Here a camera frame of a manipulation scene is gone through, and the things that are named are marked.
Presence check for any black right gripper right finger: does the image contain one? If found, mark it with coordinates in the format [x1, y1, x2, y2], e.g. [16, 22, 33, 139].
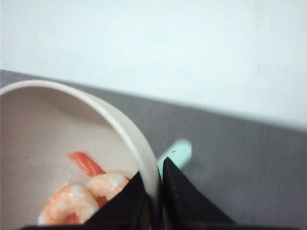
[163, 158, 236, 230]

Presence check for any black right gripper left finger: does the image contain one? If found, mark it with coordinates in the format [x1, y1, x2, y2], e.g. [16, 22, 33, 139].
[85, 173, 149, 230]

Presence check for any pink shrimp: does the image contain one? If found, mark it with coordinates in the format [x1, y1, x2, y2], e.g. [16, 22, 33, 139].
[38, 184, 99, 225]
[69, 151, 129, 207]

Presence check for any beige ribbed bowl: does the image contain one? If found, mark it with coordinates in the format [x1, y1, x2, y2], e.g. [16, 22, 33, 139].
[0, 80, 160, 230]

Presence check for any grey felt table mat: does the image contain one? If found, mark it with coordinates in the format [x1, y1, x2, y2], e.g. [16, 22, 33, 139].
[0, 69, 307, 230]

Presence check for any black frying pan green handle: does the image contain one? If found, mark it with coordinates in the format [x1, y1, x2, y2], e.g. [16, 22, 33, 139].
[157, 139, 192, 174]

